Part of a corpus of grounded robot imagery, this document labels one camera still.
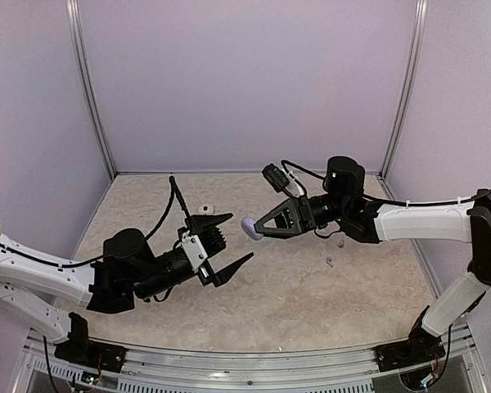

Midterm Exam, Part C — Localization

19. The left aluminium frame post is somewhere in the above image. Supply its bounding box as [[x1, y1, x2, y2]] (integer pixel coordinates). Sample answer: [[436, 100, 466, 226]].
[[65, 0, 118, 182]]

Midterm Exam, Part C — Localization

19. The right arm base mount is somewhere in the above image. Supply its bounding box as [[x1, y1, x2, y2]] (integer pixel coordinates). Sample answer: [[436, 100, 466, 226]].
[[375, 307, 446, 372]]

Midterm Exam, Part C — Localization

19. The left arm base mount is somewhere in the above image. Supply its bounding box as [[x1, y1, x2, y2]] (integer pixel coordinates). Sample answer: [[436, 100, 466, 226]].
[[54, 312, 127, 373]]

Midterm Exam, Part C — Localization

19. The purple round earbud case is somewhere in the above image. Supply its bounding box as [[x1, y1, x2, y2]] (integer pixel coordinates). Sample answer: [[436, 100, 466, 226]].
[[241, 217, 264, 241]]

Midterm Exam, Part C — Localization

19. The white earbud charging case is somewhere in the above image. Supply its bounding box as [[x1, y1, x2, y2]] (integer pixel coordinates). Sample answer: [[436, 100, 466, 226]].
[[198, 205, 215, 215]]

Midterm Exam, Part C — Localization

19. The right aluminium frame post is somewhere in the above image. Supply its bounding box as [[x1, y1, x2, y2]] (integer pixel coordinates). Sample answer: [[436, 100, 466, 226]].
[[379, 0, 429, 182]]

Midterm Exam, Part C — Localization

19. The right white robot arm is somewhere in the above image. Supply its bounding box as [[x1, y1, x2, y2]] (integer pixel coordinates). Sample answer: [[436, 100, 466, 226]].
[[241, 156, 491, 364]]

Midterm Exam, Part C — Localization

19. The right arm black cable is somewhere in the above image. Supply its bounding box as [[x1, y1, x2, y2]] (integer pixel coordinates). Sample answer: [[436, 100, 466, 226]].
[[280, 160, 491, 208]]

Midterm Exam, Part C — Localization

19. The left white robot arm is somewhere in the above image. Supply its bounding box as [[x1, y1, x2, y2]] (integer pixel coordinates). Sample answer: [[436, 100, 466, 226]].
[[0, 214, 253, 364]]

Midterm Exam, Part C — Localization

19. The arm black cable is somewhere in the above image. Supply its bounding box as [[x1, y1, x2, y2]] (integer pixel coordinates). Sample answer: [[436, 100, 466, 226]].
[[280, 160, 491, 208], [142, 175, 193, 242]]

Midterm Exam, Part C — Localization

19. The front aluminium rail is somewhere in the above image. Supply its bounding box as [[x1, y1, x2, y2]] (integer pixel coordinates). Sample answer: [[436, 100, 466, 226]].
[[11, 321, 486, 393]]

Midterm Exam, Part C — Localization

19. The aluminium frame post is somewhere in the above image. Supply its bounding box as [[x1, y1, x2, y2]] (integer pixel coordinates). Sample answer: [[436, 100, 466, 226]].
[[379, 0, 429, 182], [65, 0, 118, 182]]

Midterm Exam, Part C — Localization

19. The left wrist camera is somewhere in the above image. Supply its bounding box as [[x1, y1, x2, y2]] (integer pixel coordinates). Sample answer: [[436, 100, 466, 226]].
[[180, 232, 209, 273]]

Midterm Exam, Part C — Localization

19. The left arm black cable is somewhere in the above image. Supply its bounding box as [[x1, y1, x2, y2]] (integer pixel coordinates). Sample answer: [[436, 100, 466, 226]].
[[142, 175, 193, 242]]

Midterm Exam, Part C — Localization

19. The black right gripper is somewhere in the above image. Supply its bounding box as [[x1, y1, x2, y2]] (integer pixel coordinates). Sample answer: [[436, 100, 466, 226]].
[[250, 193, 349, 239]]

